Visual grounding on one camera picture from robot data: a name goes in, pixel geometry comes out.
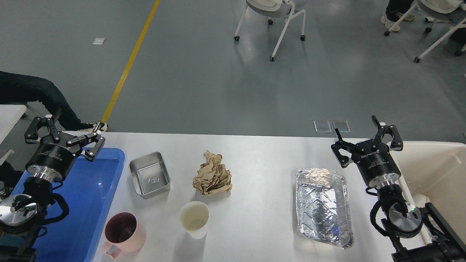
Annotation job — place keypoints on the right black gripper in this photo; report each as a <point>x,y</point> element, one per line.
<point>376,163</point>

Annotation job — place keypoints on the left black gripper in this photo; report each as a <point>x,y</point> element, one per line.
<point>57,152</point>

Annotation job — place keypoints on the aluminium foil tray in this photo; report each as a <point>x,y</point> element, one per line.
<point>322,207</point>

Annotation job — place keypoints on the square steel container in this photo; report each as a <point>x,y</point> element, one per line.
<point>150,175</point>

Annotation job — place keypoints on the pink mug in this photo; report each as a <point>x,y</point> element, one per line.
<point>124,234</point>

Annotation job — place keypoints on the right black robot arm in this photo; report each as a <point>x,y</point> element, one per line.
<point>392,216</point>

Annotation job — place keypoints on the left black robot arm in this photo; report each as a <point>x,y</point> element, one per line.
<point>25,215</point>

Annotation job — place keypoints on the black and white sneaker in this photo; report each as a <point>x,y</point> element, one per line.
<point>93,127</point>

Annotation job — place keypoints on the blue plastic tray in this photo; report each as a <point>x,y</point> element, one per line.
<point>88,190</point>

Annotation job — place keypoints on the small white side table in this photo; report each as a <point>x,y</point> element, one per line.
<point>9,116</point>

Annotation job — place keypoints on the beige plastic bin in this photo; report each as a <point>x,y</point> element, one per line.
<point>436,172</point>

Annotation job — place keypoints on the seated person feet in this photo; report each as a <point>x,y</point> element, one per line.
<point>394,11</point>

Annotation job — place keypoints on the white paper cup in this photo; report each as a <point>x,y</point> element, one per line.
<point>193,218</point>

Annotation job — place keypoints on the crumpled brown paper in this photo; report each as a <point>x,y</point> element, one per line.
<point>212,176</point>

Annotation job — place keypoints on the white chair right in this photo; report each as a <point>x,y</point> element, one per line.
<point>451,12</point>

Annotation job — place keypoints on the white chair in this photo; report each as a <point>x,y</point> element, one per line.
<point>283,9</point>
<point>451,12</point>

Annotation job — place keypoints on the white chair centre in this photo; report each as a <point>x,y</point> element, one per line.
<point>283,9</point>

